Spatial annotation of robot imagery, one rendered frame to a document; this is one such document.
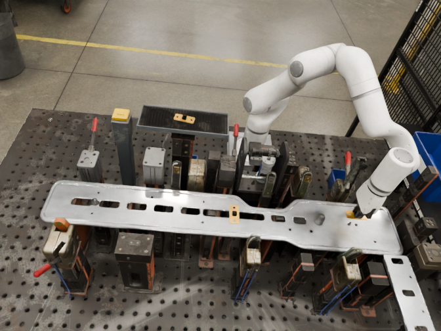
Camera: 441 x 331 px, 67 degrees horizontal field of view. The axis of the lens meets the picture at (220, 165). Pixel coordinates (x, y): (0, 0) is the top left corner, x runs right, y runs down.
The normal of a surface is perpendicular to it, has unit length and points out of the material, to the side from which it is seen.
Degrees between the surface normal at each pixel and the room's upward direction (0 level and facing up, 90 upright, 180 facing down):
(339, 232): 0
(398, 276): 0
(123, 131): 90
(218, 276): 0
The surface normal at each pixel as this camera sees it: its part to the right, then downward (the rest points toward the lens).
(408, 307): 0.12, -0.65
